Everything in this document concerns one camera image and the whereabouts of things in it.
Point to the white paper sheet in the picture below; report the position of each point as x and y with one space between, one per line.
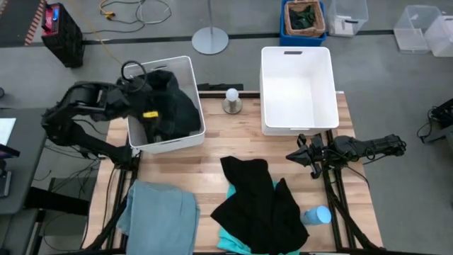
6 129

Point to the black garment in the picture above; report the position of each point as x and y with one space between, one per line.
177 113
255 198

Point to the white mesh laundry basket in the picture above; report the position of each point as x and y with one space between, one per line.
297 99
177 66

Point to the blue plastic crate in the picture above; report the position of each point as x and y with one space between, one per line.
301 40

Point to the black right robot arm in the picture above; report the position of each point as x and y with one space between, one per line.
375 145

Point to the yellow tag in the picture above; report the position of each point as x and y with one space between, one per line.
150 114

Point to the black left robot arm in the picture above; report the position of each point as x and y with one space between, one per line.
95 143

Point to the black box with red top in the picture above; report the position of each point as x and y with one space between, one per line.
65 42

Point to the black mat with striped edge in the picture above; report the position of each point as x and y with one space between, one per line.
17 21

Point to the dark green clothes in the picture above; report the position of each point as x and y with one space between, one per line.
301 19

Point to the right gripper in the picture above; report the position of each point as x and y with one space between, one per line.
318 154

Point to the white bulb brass lamp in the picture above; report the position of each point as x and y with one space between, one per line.
232 95

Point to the wicker basket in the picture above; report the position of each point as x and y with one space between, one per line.
320 21

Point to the grey round floor stand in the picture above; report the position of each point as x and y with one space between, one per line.
210 40

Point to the grey desk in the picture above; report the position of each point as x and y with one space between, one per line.
24 170

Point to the light blue spray bottle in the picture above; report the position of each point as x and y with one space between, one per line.
315 215

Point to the teal garment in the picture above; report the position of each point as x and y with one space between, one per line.
230 244

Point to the grey-blue cloth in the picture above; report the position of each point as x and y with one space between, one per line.
159 219

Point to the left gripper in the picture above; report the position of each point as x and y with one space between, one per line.
125 97

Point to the clear plastic bin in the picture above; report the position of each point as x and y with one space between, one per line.
347 21
442 39
410 35

